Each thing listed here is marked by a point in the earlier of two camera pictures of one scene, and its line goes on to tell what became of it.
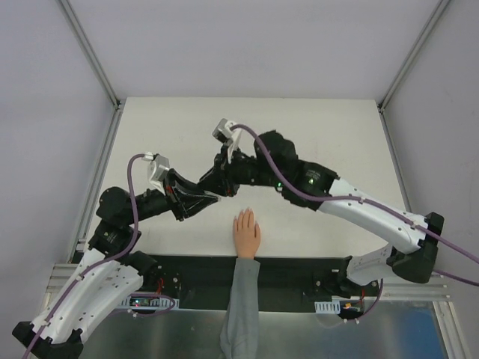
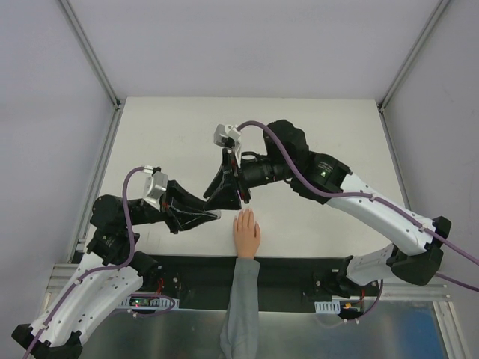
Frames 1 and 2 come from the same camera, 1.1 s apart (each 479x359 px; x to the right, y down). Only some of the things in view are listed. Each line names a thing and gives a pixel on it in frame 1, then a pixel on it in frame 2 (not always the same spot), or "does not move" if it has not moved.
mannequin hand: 247,238 does not move
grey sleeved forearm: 239,331 does not move
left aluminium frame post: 118,104 does not move
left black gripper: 174,196 → 169,208
